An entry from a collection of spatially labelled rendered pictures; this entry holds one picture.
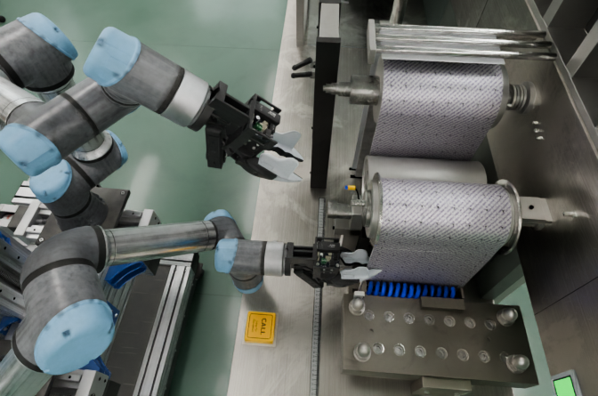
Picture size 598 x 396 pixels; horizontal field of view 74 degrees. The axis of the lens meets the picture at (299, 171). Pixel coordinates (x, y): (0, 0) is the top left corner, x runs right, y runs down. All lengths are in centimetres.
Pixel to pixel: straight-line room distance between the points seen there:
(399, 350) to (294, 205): 51
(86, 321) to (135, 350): 115
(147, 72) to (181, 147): 205
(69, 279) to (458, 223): 68
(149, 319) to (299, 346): 97
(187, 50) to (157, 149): 97
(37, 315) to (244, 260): 37
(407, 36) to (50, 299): 79
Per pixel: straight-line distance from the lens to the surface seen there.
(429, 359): 97
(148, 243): 91
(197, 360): 203
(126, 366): 189
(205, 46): 330
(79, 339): 76
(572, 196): 84
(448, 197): 79
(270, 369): 106
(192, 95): 58
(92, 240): 86
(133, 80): 57
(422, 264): 91
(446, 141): 95
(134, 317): 193
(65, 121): 64
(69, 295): 77
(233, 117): 59
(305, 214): 120
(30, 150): 64
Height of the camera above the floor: 194
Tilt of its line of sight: 55 degrees down
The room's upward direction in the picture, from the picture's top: straight up
